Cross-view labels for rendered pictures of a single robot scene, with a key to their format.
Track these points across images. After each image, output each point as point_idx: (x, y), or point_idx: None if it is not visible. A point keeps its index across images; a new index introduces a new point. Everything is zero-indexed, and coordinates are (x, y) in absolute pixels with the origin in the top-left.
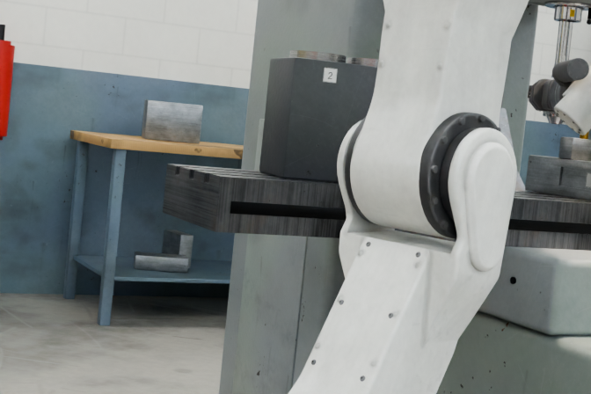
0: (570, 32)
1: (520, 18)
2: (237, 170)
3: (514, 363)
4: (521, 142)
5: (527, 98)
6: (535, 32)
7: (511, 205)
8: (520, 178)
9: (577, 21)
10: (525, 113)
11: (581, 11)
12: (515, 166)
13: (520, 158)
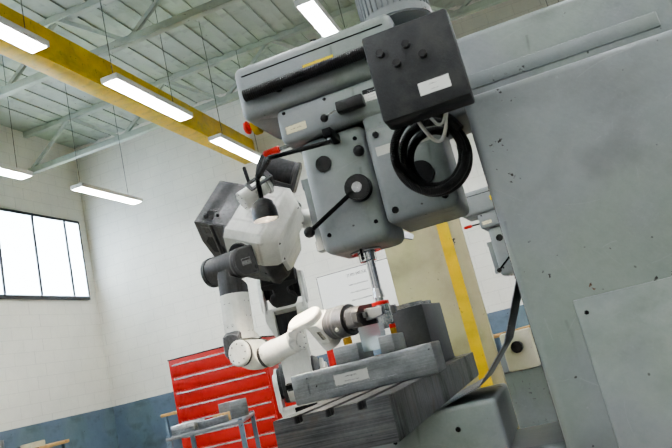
0: (367, 268)
1: (271, 331)
2: (457, 356)
3: None
4: (525, 308)
5: (513, 265)
6: (495, 204)
7: (277, 393)
8: (499, 351)
9: (362, 262)
10: (517, 280)
11: (359, 256)
12: (274, 380)
13: (530, 325)
